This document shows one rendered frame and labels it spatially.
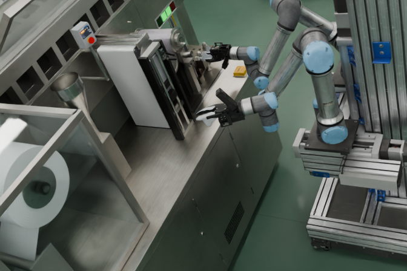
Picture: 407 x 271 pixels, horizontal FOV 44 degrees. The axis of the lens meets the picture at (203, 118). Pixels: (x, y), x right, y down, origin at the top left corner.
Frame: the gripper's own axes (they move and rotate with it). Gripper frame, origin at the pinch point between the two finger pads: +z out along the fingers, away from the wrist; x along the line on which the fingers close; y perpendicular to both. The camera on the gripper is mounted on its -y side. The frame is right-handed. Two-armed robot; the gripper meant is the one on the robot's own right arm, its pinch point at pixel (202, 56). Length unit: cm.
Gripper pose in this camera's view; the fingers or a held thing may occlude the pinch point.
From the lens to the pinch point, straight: 294.4
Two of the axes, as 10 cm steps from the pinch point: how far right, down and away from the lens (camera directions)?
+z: -8.6, -0.7, 5.1
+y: -3.1, -7.2, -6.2
